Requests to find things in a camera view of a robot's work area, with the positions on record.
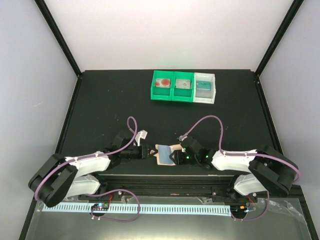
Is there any red dotted card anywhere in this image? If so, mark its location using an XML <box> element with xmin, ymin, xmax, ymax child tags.
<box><xmin>154</xmin><ymin>78</ymin><xmax>171</xmax><ymax>88</ymax></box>

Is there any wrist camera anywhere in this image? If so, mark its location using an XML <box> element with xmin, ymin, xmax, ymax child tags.
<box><xmin>177</xmin><ymin>135</ymin><xmax>188</xmax><ymax>142</ymax></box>
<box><xmin>134</xmin><ymin>130</ymin><xmax>148</xmax><ymax>147</ymax></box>

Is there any grey patterned card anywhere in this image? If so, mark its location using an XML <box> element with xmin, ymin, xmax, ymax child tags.
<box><xmin>175</xmin><ymin>78</ymin><xmax>192</xmax><ymax>89</ymax></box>

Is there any left circuit board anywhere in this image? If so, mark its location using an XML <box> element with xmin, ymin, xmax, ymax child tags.
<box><xmin>91</xmin><ymin>203</ymin><xmax>109</xmax><ymax>211</ymax></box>

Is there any middle green bin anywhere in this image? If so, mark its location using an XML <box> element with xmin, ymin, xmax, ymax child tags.
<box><xmin>172</xmin><ymin>71</ymin><xmax>195</xmax><ymax>103</ymax></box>

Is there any black frame post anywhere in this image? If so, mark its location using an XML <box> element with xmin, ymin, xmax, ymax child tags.
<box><xmin>255</xmin><ymin>0</ymin><xmax>304</xmax><ymax>77</ymax></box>
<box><xmin>34</xmin><ymin>0</ymin><xmax>82</xmax><ymax>77</ymax></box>

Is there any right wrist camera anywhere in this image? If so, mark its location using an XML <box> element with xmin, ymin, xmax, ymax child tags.
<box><xmin>177</xmin><ymin>135</ymin><xmax>188</xmax><ymax>142</ymax></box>

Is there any circuit board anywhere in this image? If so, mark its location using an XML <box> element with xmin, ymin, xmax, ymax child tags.
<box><xmin>91</xmin><ymin>203</ymin><xmax>109</xmax><ymax>211</ymax></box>
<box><xmin>230</xmin><ymin>205</ymin><xmax>257</xmax><ymax>214</ymax></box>

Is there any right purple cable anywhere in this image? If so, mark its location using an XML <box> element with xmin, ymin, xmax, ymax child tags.
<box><xmin>177</xmin><ymin>114</ymin><xmax>301</xmax><ymax>222</ymax></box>

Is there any right circuit board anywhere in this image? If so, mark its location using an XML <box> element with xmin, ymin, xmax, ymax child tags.
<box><xmin>230</xmin><ymin>205</ymin><xmax>257</xmax><ymax>214</ymax></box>

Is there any blue credit card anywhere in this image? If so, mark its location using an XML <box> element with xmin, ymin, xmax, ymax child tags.
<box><xmin>158</xmin><ymin>145</ymin><xmax>174</xmax><ymax>165</ymax></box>

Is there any black aluminium rail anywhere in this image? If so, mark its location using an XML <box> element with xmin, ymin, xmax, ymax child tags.
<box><xmin>99</xmin><ymin>175</ymin><xmax>233</xmax><ymax>197</ymax></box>

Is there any left black frame post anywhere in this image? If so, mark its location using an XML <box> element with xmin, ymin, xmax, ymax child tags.
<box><xmin>34</xmin><ymin>0</ymin><xmax>82</xmax><ymax>77</ymax></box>

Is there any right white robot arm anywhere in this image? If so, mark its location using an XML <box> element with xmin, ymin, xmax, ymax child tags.
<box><xmin>168</xmin><ymin>136</ymin><xmax>299</xmax><ymax>202</ymax></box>

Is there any white bin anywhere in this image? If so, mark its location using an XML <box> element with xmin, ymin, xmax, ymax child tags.
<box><xmin>193</xmin><ymin>72</ymin><xmax>217</xmax><ymax>104</ymax></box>

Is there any teal card in bin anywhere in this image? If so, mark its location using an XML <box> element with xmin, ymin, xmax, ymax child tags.
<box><xmin>196</xmin><ymin>80</ymin><xmax>212</xmax><ymax>91</ymax></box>

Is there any green bin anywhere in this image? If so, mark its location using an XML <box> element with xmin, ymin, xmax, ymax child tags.
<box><xmin>172</xmin><ymin>71</ymin><xmax>195</xmax><ymax>103</ymax></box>
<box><xmin>150</xmin><ymin>70</ymin><xmax>174</xmax><ymax>101</ymax></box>

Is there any purple cable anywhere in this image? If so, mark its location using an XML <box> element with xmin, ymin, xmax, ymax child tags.
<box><xmin>177</xmin><ymin>114</ymin><xmax>301</xmax><ymax>222</ymax></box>
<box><xmin>34</xmin><ymin>116</ymin><xmax>138</xmax><ymax>202</ymax></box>

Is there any beige card holder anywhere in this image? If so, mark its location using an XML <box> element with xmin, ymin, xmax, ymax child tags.
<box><xmin>155</xmin><ymin>144</ymin><xmax>183</xmax><ymax>166</ymax></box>

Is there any left green bin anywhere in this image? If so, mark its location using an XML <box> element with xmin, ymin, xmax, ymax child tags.
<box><xmin>150</xmin><ymin>70</ymin><xmax>174</xmax><ymax>101</ymax></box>

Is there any right black frame post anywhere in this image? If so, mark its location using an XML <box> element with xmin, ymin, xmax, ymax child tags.
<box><xmin>255</xmin><ymin>0</ymin><xmax>304</xmax><ymax>77</ymax></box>

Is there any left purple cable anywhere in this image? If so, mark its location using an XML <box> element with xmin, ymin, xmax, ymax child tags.
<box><xmin>34</xmin><ymin>116</ymin><xmax>138</xmax><ymax>202</ymax></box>

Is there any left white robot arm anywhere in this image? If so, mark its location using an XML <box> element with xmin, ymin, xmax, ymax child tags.
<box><xmin>28</xmin><ymin>130</ymin><xmax>158</xmax><ymax>207</ymax></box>

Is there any white slotted cable duct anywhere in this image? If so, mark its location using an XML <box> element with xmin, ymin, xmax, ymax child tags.
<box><xmin>42</xmin><ymin>202</ymin><xmax>231</xmax><ymax>217</ymax></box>

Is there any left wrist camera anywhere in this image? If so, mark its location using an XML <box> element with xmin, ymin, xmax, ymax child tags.
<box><xmin>134</xmin><ymin>130</ymin><xmax>148</xmax><ymax>147</ymax></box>

